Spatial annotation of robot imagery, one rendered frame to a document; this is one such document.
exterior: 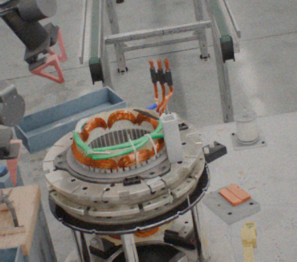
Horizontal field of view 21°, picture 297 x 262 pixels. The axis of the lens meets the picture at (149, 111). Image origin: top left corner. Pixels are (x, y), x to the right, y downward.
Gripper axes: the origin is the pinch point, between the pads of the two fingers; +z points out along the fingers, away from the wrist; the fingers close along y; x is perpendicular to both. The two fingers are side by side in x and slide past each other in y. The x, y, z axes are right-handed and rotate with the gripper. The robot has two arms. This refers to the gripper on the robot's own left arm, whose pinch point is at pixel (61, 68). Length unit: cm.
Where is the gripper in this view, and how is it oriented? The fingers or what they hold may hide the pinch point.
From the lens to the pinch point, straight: 182.4
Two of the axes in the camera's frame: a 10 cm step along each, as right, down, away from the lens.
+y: -0.1, -6.3, 7.8
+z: 5.3, 6.6, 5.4
